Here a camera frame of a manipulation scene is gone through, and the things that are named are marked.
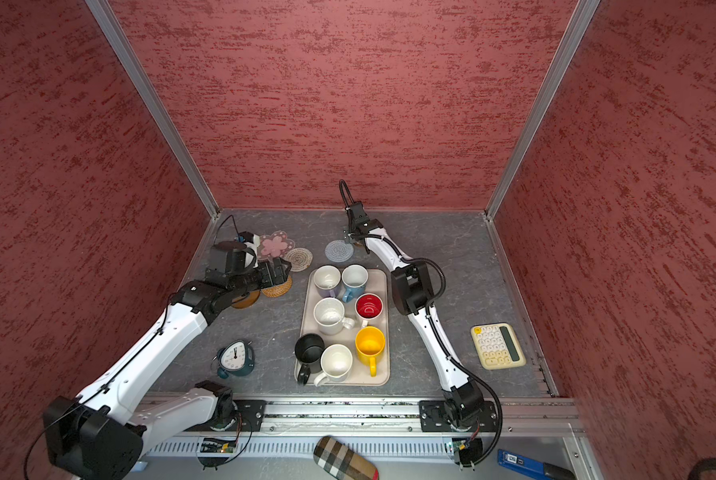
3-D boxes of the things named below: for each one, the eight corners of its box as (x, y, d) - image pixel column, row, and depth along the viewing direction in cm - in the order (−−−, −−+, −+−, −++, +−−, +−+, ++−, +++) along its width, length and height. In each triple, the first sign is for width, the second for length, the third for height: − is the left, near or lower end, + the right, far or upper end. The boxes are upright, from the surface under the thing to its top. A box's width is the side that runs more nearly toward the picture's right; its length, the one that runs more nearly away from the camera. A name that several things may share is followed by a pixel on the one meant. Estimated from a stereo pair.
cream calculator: (479, 369, 84) (482, 366, 82) (469, 326, 92) (472, 323, 90) (524, 369, 84) (528, 366, 82) (510, 327, 92) (514, 323, 90)
